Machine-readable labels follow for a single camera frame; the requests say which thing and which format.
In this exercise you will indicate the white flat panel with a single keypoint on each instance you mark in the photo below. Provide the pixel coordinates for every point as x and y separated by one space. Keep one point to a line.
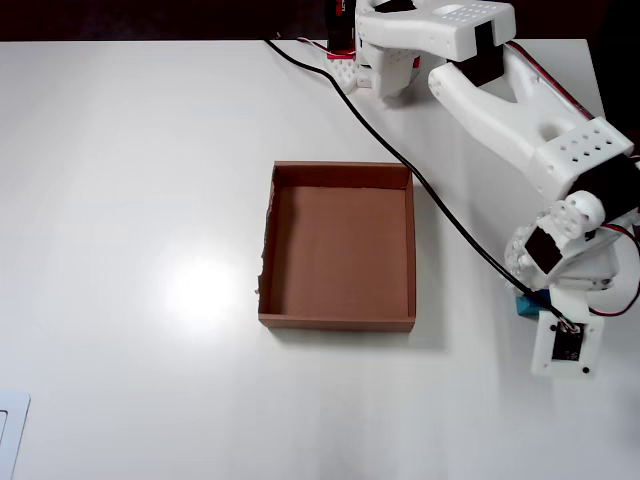
15 435

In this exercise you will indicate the red black table clamp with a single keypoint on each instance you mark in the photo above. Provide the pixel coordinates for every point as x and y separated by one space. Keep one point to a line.
417 62
340 25

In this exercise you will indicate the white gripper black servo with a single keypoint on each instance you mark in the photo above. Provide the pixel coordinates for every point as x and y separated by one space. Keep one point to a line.
616 283

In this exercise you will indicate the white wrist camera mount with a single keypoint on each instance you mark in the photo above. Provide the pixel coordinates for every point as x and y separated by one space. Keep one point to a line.
565 345

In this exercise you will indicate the brown cardboard box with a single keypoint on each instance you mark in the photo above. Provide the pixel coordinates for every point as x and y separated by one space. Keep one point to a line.
340 250

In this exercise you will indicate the blue cube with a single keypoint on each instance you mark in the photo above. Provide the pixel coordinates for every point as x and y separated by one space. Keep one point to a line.
527 306

